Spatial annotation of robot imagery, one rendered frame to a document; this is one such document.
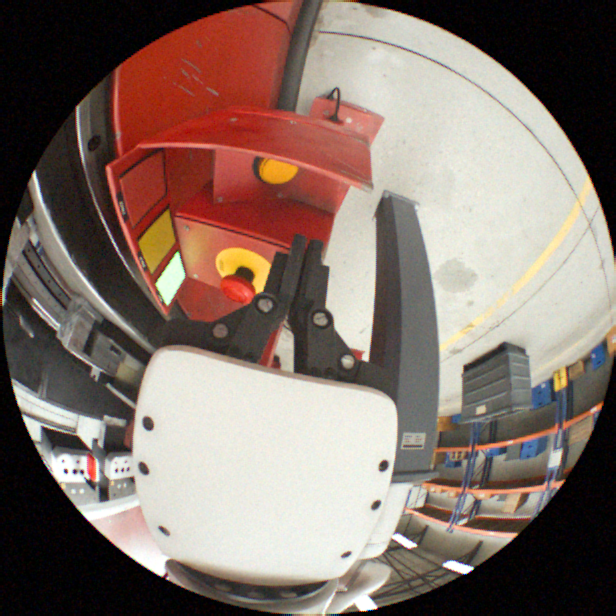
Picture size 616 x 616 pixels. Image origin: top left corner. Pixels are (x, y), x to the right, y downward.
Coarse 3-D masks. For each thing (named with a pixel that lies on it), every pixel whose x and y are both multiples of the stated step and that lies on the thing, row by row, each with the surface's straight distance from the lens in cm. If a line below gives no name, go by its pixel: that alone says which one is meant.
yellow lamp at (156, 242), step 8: (160, 216) 21; (168, 216) 22; (160, 224) 21; (168, 224) 22; (152, 232) 21; (160, 232) 22; (168, 232) 23; (144, 240) 20; (152, 240) 21; (160, 240) 22; (168, 240) 23; (144, 248) 20; (152, 248) 21; (160, 248) 22; (168, 248) 24; (144, 256) 21; (152, 256) 22; (160, 256) 23; (152, 264) 22; (152, 272) 22
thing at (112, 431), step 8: (104, 416) 60; (104, 424) 60; (112, 424) 63; (120, 424) 66; (104, 432) 60; (112, 432) 63; (120, 432) 65; (104, 440) 62; (112, 440) 64; (120, 440) 67; (104, 448) 63; (112, 448) 65; (120, 448) 68
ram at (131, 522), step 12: (96, 504) 66; (108, 504) 70; (120, 504) 75; (108, 516) 73; (120, 516) 78; (132, 516) 84; (108, 528) 76; (120, 528) 82; (132, 528) 88; (144, 528) 97; (120, 540) 86; (132, 540) 93; (144, 540) 102; (132, 552) 98; (144, 552) 108; (156, 552) 122; (144, 564) 115; (156, 564) 130
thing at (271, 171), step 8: (264, 160) 21; (272, 160) 21; (264, 168) 21; (272, 168) 21; (280, 168) 21; (288, 168) 22; (296, 168) 22; (264, 176) 21; (272, 176) 22; (280, 176) 22; (288, 176) 22
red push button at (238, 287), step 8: (240, 272) 22; (248, 272) 23; (224, 280) 22; (232, 280) 21; (240, 280) 21; (248, 280) 21; (224, 288) 22; (232, 288) 21; (240, 288) 21; (248, 288) 21; (232, 296) 23; (240, 296) 22; (248, 296) 22
